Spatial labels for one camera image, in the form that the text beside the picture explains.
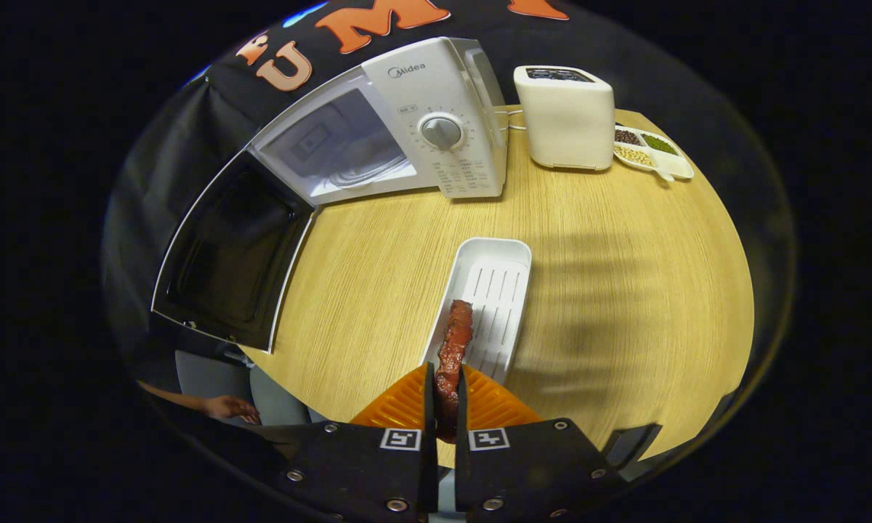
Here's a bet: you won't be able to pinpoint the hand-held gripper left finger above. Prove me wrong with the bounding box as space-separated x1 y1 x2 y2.
276 362 438 523

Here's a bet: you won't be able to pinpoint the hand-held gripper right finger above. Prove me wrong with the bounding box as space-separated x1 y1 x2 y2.
454 363 629 523

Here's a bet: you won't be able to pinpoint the red meat strip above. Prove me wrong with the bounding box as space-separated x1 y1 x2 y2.
434 299 475 444

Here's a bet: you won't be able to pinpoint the white microwave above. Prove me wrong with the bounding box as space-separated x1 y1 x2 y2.
150 36 509 354

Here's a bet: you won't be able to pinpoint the person's grey trousers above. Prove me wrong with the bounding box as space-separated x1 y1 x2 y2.
174 349 328 426

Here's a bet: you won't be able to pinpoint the white ribbed plastic tray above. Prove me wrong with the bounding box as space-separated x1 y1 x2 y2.
420 237 533 387

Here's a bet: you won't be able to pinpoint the white divided bean dish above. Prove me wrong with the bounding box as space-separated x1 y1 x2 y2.
613 122 695 182

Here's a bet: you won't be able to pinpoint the cream white toaster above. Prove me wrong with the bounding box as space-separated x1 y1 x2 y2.
513 65 615 172

